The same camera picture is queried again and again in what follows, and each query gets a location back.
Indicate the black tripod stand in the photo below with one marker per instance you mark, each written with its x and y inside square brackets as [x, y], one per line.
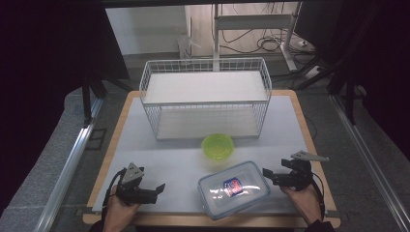
[87, 96]

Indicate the black curtain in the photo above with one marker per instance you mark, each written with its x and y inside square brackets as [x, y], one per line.
[42, 64]
[380, 58]

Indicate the clear plastic food container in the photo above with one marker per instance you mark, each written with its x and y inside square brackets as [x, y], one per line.
[232, 190]

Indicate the aluminium rail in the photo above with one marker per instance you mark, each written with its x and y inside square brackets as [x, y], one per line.
[69, 167]
[370, 154]

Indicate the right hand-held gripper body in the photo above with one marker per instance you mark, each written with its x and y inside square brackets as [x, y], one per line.
[301, 174]

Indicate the white metal desk frame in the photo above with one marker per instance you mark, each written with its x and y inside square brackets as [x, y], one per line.
[254, 22]

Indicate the grey table mat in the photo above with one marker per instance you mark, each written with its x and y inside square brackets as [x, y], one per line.
[174, 167]

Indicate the black floor plate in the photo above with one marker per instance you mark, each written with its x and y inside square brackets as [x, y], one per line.
[95, 139]

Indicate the green plastic bowl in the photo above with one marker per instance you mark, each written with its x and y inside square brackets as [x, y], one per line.
[218, 147]

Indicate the black metal stand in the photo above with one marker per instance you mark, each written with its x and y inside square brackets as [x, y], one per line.
[349, 83]

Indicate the white power strip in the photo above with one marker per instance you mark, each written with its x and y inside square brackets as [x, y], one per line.
[312, 72]

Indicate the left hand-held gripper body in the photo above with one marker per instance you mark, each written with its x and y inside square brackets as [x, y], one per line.
[130, 175]

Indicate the person's left hand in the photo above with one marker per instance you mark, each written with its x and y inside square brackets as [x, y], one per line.
[119, 212]

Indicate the person's right hand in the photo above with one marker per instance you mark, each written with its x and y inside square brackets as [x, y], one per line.
[304, 201]

